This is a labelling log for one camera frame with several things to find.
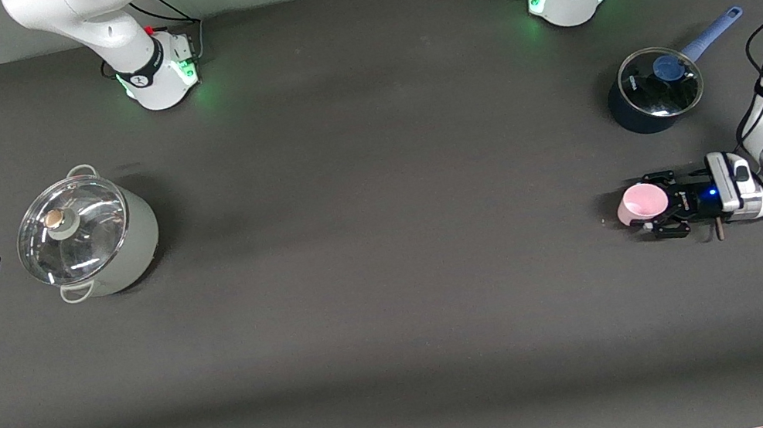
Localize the glass lid with grey knob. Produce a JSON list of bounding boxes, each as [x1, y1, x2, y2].
[[7, 168, 139, 293]]

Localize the black right arm base cables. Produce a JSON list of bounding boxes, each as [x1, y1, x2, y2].
[[91, 0, 210, 80]]

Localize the dark blue saucepan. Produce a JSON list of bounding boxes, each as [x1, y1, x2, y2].
[[595, 5, 763, 141]]

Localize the pink plastic cup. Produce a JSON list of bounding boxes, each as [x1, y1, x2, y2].
[[612, 178, 673, 229]]

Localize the pale grey stock pot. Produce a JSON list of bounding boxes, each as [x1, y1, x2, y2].
[[37, 153, 170, 306]]

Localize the glass lid with blue knob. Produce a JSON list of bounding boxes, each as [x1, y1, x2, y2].
[[612, 39, 709, 125]]

